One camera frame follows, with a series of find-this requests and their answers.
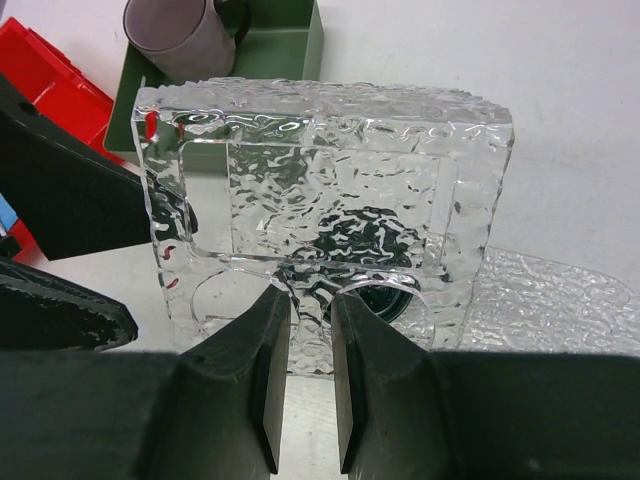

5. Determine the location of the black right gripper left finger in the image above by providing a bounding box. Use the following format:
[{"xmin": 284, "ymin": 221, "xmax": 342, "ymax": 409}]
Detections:
[{"xmin": 1, "ymin": 287, "xmax": 291, "ymax": 479}]

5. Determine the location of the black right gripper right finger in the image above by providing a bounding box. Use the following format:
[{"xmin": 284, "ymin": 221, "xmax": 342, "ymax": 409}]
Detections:
[{"xmin": 332, "ymin": 295, "xmax": 639, "ymax": 479}]

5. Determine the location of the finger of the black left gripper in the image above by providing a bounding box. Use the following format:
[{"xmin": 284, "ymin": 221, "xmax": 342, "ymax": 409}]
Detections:
[
  {"xmin": 1, "ymin": 258, "xmax": 138, "ymax": 352},
  {"xmin": 1, "ymin": 78, "xmax": 150, "ymax": 260}
]

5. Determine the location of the dark green mug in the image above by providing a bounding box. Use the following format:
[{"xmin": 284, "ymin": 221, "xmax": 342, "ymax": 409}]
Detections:
[{"xmin": 312, "ymin": 206, "xmax": 424, "ymax": 323}]

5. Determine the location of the clear textured acrylic holder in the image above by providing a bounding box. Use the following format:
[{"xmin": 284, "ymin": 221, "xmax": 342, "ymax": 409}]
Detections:
[{"xmin": 131, "ymin": 78, "xmax": 514, "ymax": 375}]

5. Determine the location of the blue toothpaste tube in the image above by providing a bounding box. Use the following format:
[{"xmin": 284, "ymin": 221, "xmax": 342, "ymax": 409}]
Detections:
[{"xmin": 0, "ymin": 196, "xmax": 18, "ymax": 236}]

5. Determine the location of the clear textured oval tray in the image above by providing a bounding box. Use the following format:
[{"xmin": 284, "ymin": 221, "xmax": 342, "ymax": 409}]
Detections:
[{"xmin": 459, "ymin": 248, "xmax": 639, "ymax": 356}]

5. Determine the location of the green plastic tray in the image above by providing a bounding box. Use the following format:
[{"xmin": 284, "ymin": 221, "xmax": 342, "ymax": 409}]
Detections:
[{"xmin": 104, "ymin": 1, "xmax": 324, "ymax": 165}]

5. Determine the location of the red plastic organizer box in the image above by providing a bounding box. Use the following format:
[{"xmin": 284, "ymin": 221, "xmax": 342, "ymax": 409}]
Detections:
[{"xmin": 1, "ymin": 17, "xmax": 150, "ymax": 260}]

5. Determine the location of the grey mug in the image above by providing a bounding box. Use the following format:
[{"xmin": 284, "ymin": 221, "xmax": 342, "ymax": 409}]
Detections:
[{"xmin": 123, "ymin": 0, "xmax": 252, "ymax": 83}]

